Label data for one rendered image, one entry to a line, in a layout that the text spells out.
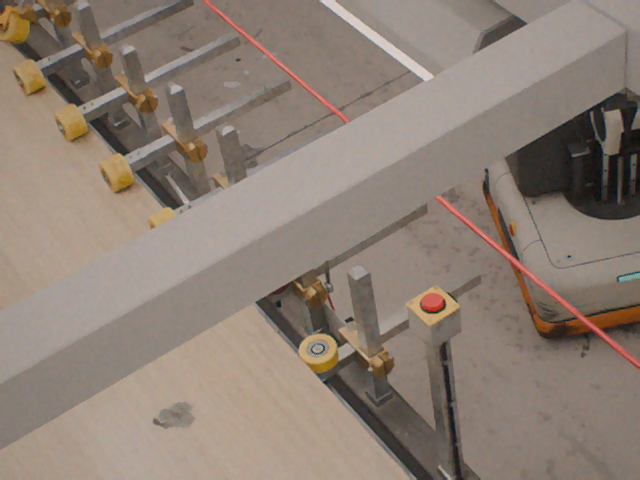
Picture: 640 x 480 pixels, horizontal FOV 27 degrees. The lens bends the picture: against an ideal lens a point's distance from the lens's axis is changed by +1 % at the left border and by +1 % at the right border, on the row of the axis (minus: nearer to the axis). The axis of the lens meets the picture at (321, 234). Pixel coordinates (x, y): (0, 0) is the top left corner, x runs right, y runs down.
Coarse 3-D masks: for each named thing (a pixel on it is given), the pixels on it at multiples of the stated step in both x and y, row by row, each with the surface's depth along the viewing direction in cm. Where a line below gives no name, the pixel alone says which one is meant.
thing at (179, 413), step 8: (168, 408) 267; (176, 408) 268; (184, 408) 268; (160, 416) 267; (168, 416) 267; (176, 416) 266; (184, 416) 265; (192, 416) 266; (152, 424) 267; (160, 424) 266; (168, 424) 265; (176, 424) 265; (184, 424) 265
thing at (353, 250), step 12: (408, 216) 306; (420, 216) 308; (384, 228) 303; (396, 228) 306; (372, 240) 303; (348, 252) 301; (360, 252) 303; (336, 264) 300; (288, 288) 295; (276, 300) 295
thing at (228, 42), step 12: (228, 36) 348; (204, 48) 345; (216, 48) 345; (228, 48) 347; (180, 60) 343; (192, 60) 343; (204, 60) 345; (156, 72) 341; (168, 72) 341; (180, 72) 343; (156, 84) 340; (108, 96) 336; (120, 96) 336; (84, 108) 333; (96, 108) 334; (108, 108) 336
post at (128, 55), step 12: (120, 48) 326; (132, 48) 325; (132, 60) 327; (132, 72) 329; (132, 84) 331; (144, 84) 333; (144, 120) 339; (156, 120) 341; (144, 132) 344; (156, 132) 343
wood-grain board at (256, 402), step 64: (0, 64) 363; (0, 128) 343; (0, 192) 324; (64, 192) 321; (128, 192) 318; (0, 256) 308; (64, 256) 305; (256, 320) 283; (128, 384) 275; (192, 384) 273; (256, 384) 270; (320, 384) 268; (64, 448) 266; (128, 448) 263; (192, 448) 261; (256, 448) 259; (320, 448) 257
